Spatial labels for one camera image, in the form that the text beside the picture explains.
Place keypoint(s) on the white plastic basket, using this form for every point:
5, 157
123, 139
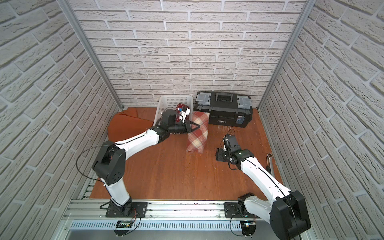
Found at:
172, 101

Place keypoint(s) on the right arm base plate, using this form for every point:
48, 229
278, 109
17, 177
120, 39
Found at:
236, 210

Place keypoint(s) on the left controller board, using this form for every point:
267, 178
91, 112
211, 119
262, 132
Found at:
123, 228

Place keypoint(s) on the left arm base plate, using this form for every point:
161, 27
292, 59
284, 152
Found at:
129, 210

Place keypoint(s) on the black plastic toolbox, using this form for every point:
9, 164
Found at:
225, 109

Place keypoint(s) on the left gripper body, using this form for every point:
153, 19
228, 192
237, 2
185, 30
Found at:
188, 126

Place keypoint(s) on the red polka dot skirt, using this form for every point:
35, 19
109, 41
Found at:
180, 106

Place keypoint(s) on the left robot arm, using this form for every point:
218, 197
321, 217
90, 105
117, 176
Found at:
110, 162

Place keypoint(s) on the aluminium mounting rail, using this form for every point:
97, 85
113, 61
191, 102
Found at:
158, 210

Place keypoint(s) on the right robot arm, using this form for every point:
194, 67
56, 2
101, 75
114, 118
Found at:
286, 211

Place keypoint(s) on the right controller board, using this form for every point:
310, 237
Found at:
248, 228

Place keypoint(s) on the red plaid skirt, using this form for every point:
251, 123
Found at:
197, 140

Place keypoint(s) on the orange skirt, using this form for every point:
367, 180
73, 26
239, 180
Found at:
127, 124

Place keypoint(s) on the controller board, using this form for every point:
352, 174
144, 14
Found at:
123, 228
248, 228

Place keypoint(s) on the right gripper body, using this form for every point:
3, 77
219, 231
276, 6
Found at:
223, 155

